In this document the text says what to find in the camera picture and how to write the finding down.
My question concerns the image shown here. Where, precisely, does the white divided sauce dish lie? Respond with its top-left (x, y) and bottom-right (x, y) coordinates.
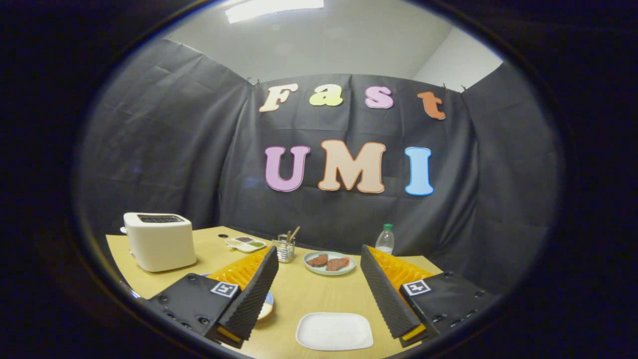
top-left (225, 236), bottom-right (267, 253)

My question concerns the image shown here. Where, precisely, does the green plate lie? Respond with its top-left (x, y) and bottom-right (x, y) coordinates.
top-left (303, 251), bottom-right (357, 276)

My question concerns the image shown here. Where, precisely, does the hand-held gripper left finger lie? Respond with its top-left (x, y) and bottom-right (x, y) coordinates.
top-left (148, 245), bottom-right (280, 350)

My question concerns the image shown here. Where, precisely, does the black backdrop cloth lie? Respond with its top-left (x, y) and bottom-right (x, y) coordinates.
top-left (75, 39), bottom-right (564, 300)

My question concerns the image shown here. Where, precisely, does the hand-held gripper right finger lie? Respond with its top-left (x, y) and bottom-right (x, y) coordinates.
top-left (360, 244), bottom-right (499, 348)

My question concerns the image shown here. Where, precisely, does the white toaster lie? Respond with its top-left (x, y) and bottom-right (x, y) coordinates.
top-left (120, 212), bottom-right (197, 273)

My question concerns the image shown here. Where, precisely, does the wire utensil holder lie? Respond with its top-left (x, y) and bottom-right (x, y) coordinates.
top-left (272, 239), bottom-right (296, 263)

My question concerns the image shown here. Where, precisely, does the clear plastic water bottle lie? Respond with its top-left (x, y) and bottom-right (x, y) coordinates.
top-left (375, 223), bottom-right (395, 255)

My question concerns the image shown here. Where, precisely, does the white square plate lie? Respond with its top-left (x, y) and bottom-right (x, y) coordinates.
top-left (296, 312), bottom-right (374, 351)

